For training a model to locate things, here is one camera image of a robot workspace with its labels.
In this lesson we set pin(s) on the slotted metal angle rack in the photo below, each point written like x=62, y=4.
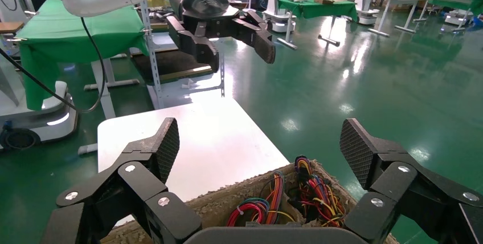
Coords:
x=152, y=64

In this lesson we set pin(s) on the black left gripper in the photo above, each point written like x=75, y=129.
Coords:
x=200, y=0

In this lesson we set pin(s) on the green cloth covered table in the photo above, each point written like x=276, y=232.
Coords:
x=75, y=34
x=320, y=8
x=460, y=2

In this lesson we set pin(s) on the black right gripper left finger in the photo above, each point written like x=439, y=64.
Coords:
x=139, y=185

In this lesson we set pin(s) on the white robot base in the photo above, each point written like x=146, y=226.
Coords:
x=37, y=121

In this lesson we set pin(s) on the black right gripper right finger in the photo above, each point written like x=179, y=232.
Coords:
x=392, y=182

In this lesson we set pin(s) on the flat cardboard piece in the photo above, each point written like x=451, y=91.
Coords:
x=328, y=1

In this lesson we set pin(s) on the brown wooden stool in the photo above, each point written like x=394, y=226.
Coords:
x=9, y=27

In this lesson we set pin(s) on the brown cardboard divider box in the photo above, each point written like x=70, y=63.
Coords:
x=211, y=204

